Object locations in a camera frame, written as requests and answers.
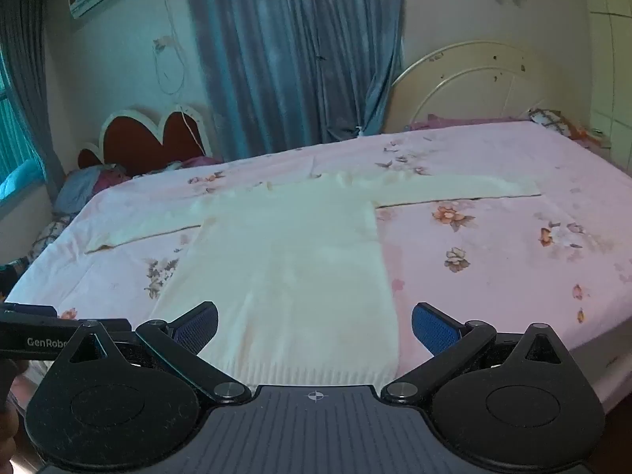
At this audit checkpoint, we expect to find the pink folded blanket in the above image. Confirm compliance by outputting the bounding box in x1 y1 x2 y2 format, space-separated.
93 162 133 194

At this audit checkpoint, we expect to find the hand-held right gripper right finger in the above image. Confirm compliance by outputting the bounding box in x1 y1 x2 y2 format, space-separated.
381 302 574 404

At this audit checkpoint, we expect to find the patterned pillow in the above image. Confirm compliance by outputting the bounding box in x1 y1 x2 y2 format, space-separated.
26 214 76 263
527 107 614 148

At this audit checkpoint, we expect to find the grey window curtain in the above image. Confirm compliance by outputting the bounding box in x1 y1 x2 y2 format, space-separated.
0 0 66 201

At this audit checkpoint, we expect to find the cream round headboard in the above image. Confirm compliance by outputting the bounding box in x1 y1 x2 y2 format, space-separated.
382 41 591 134

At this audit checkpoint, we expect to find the person's left hand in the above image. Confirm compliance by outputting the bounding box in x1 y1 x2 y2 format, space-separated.
0 402 23 460

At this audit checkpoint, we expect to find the red heart-shaped headboard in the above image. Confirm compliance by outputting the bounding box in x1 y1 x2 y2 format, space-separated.
78 103 214 175

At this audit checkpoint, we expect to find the light blue quilt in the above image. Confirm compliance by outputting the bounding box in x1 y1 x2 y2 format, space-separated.
0 159 44 199

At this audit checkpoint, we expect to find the window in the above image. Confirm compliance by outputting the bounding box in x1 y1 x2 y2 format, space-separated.
0 49 44 201

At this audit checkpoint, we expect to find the blue-grey pillow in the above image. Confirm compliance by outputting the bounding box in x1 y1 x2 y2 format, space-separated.
53 164 108 215

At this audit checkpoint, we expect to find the cream knit sweater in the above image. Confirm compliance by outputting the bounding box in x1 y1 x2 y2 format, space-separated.
84 170 541 388

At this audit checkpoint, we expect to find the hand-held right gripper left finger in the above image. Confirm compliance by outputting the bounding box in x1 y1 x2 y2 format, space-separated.
59 301 252 404

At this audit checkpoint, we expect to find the wide blue curtain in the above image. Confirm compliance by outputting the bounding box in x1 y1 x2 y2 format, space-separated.
180 0 408 161

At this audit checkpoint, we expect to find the purple blanket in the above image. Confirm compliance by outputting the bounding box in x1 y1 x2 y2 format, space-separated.
404 112 530 132

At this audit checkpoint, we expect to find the white cable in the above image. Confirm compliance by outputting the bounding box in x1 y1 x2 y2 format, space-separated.
152 0 209 160

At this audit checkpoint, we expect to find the pink floral bedsheet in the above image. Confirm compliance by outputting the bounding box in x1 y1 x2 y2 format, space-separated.
10 121 632 406

